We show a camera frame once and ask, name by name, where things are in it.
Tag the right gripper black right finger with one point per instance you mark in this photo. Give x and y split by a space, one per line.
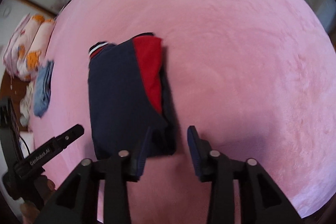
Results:
241 191

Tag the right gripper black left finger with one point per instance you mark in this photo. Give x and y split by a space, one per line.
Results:
76 200

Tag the navy red varsity jacket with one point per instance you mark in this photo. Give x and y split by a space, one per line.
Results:
129 94

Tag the person's left hand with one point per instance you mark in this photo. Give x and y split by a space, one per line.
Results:
43 189

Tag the beige crumpled cloth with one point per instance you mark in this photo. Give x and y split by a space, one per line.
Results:
26 105

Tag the brown wooden headboard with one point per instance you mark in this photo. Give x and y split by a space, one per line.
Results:
16 90

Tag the folded blue denim jeans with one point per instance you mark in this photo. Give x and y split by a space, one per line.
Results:
42 91

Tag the pink bear-print folded quilt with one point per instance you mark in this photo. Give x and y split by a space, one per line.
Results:
27 46

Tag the pink plush bed blanket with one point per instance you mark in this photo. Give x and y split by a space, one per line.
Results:
255 77

